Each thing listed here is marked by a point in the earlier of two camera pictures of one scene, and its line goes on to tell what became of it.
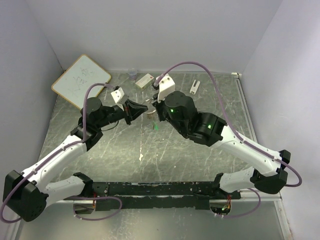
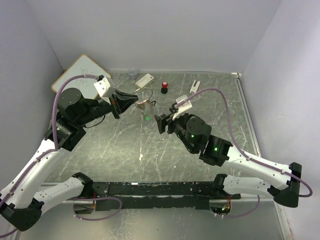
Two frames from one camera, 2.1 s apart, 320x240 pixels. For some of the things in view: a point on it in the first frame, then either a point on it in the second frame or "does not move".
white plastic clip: x=193 y=88 does not move
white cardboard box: x=146 y=81 does not move
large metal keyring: x=147 y=100 -> x=145 y=100
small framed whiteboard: x=73 y=83 does not move
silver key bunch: x=150 y=115 -> x=143 y=105
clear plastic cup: x=132 y=73 does not move
